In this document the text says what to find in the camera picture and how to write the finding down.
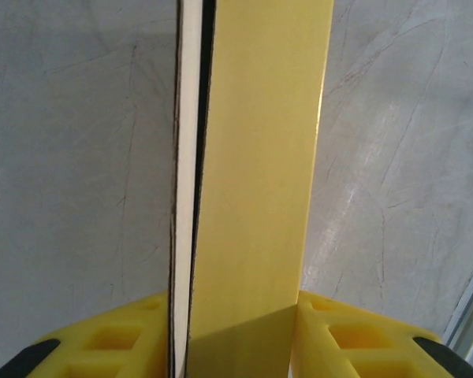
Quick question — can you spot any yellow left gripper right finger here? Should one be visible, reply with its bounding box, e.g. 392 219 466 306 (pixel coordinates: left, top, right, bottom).
289 290 473 378

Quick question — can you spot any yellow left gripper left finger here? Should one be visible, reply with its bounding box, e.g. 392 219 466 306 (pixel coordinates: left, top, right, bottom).
0 290 169 378

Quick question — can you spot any yellow cardboard paper box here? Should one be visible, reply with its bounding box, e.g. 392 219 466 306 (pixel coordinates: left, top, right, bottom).
166 0 337 378

